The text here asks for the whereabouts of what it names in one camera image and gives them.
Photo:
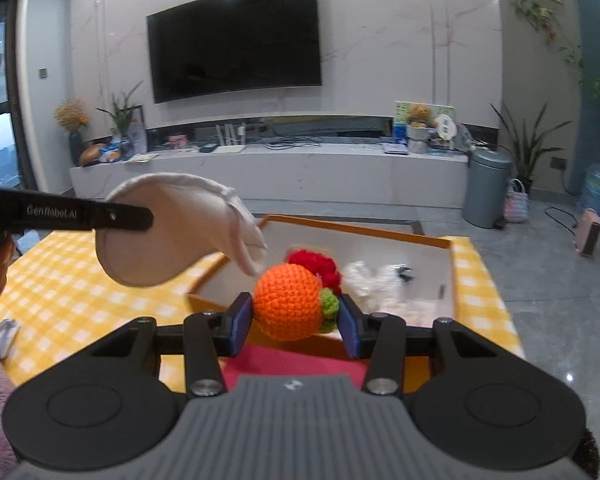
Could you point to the white marble media cabinet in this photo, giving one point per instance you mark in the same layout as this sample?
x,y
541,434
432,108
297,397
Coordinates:
x,y
280,175

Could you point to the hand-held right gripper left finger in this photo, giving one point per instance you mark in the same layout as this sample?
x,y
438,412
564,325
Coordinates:
x,y
242,322

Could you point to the orange crochet ball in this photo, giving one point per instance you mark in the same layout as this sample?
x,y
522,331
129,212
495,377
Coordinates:
x,y
290,302

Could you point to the small white fan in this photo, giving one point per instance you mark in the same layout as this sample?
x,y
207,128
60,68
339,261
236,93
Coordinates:
x,y
446,126

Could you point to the clear-wrapped white bundle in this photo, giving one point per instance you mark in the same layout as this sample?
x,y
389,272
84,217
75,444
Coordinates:
x,y
372,282

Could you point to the white router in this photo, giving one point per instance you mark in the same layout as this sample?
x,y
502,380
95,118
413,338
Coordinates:
x,y
230,147

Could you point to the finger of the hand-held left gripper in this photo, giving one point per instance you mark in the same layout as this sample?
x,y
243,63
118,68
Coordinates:
x,y
125,217

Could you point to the blue water bottle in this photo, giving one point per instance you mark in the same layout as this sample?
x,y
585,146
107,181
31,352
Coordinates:
x,y
597,185

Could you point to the white round cloth pad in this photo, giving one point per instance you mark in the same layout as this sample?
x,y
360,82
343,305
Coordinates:
x,y
180,220

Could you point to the black television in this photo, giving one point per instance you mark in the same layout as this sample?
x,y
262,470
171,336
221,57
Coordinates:
x,y
235,42

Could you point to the grey trash bin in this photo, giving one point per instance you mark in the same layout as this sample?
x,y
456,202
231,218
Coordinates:
x,y
487,190

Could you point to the green plant in glass vase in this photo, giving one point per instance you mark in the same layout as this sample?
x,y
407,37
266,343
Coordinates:
x,y
122,115

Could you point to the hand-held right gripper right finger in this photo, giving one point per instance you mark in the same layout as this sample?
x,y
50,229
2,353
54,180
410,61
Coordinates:
x,y
347,325

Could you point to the bag of bread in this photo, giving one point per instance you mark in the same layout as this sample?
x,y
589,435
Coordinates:
x,y
97,154

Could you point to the brown teddy bear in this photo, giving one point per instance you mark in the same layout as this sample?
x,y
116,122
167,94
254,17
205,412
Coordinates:
x,y
419,114

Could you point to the wall light switch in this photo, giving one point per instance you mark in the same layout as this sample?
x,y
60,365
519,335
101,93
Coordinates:
x,y
42,73

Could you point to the pink heater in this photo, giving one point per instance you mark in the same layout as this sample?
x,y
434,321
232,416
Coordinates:
x,y
587,232

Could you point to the hanging vine plant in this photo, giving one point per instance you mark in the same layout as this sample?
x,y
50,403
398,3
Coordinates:
x,y
540,17

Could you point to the yellow checkered tablecloth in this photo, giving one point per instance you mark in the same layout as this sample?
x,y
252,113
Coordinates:
x,y
70,290

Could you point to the pastel woven basket bag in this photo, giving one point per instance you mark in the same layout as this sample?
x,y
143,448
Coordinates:
x,y
516,205

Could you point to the red crochet piece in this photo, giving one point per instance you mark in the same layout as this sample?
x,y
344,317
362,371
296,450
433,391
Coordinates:
x,y
312,262

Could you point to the dark vase with dried flowers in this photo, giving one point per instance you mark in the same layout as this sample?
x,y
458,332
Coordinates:
x,y
75,125

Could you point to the glass balcony door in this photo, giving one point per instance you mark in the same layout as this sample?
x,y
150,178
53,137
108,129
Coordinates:
x,y
0,90

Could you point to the tall snake plant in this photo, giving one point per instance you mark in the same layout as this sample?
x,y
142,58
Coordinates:
x,y
527,150

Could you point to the orange cardboard box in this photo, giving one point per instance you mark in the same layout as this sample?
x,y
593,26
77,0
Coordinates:
x,y
330,240

